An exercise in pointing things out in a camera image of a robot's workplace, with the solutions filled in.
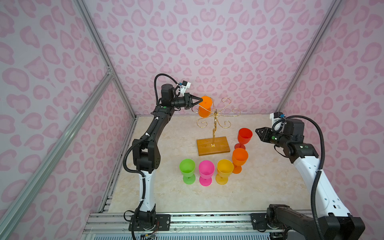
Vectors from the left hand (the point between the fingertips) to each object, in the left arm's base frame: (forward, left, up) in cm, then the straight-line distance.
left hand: (203, 98), depth 79 cm
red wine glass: (-10, -25, -21) cm, 34 cm away
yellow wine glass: (-28, -11, -25) cm, 39 cm away
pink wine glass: (-29, -1, -25) cm, 38 cm away
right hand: (-16, -27, -7) cm, 32 cm away
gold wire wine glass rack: (-8, -7, -5) cm, 12 cm away
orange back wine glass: (-3, -1, -3) cm, 5 cm away
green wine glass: (-27, +9, -26) cm, 39 cm away
